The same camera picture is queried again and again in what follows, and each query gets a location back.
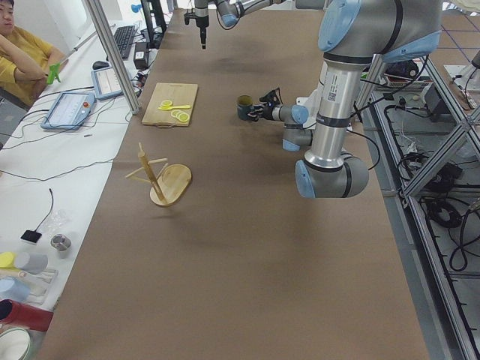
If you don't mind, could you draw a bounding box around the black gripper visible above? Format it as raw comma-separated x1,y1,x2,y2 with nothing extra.
247,105,274,122
195,15,209,50

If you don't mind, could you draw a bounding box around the dark teal mug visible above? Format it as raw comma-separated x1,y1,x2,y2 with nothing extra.
236,94,254,121

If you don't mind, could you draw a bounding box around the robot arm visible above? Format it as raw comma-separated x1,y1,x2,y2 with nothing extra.
184,0,296,50
295,0,443,198

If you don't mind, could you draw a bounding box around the wooden cup storage rack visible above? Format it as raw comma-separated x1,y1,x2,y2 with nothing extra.
125,142,193,207

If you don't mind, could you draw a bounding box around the small steel cup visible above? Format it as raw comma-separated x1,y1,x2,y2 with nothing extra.
50,234,72,259

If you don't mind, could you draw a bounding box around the grey cup lying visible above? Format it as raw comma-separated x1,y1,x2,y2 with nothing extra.
13,252,48,274

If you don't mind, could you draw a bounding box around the yellow cup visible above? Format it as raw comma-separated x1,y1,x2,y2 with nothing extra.
0,252,17,269

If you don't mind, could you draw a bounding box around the light blue cup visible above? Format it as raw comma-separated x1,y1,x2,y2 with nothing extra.
0,277,30,302

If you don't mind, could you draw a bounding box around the black power adapter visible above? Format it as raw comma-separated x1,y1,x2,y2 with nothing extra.
133,42,149,70

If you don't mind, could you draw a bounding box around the wooden cutting board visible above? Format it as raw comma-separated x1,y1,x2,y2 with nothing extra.
141,82,198,128

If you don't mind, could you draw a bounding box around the yellow plastic knife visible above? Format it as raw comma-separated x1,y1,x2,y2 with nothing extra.
157,105,191,111

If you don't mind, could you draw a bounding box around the lemon slice middle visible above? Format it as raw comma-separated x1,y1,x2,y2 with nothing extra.
170,109,184,118

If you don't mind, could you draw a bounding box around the black keyboard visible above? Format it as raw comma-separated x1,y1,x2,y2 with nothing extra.
113,25,137,59

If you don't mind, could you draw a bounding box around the lemon slice under knife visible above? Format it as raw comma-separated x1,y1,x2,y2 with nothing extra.
159,100,173,110

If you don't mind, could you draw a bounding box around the black computer mouse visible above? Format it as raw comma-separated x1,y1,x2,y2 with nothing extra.
92,61,110,70

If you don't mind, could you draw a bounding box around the far blue teach pendant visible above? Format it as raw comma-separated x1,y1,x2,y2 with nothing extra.
91,67,123,101

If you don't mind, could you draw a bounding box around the blue teach pendant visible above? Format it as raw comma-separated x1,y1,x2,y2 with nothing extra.
91,67,123,101
40,91,96,131

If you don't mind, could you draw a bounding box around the near blue teach pendant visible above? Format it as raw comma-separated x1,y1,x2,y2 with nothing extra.
40,91,96,131

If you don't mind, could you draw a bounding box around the person in yellow shirt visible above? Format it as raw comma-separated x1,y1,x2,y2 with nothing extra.
1,1,68,107

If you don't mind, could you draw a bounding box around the black square pad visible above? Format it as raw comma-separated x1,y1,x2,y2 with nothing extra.
20,229,42,245

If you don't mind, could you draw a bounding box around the red cylinder bottle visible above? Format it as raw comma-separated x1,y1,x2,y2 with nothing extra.
1,299,53,332

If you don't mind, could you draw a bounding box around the aluminium frame post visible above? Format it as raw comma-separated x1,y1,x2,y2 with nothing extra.
85,0,140,115

